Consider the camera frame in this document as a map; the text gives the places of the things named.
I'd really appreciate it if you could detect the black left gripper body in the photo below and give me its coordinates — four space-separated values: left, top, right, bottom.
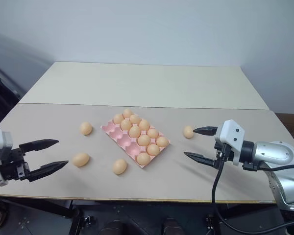
0 146 30 183

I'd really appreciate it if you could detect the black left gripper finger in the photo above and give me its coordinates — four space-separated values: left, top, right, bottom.
19 139 59 155
27 160 70 183

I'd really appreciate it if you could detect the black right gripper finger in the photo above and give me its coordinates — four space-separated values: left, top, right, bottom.
193 126 220 137
183 151 218 168

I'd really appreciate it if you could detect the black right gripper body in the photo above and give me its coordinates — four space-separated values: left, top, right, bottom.
213 141 236 170

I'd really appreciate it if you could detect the pink plastic egg tray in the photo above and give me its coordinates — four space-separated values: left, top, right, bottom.
100 117 172 169

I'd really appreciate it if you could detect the dark rounded shape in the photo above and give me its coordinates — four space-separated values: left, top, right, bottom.
161 216 181 235

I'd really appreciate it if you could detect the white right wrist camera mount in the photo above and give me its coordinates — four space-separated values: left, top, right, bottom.
214 119 246 165

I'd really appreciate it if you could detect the black metal table frame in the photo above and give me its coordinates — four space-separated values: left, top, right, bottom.
0 194 277 235

